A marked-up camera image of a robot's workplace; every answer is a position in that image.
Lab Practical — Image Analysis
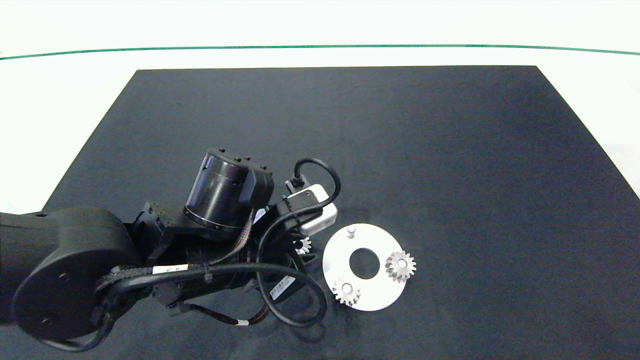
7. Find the round white pin plate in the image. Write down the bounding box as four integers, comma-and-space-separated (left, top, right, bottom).
322, 223, 407, 312

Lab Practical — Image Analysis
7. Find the dark mat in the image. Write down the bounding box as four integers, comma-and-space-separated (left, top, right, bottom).
0, 65, 640, 360

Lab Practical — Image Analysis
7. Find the green tape line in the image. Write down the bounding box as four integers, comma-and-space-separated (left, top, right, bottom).
0, 44, 640, 61

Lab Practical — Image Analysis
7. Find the shiny boxy wrist camera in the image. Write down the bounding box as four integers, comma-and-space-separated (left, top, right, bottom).
298, 184, 339, 235

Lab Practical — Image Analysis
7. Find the thick black tagged cable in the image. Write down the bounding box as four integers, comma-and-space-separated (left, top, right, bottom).
30, 262, 301, 353

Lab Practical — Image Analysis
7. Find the smooth black camera cable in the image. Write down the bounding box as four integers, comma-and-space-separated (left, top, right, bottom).
255, 157, 342, 329

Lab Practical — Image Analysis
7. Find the thin braided black cable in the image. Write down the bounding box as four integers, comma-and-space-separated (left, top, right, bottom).
170, 300, 274, 327

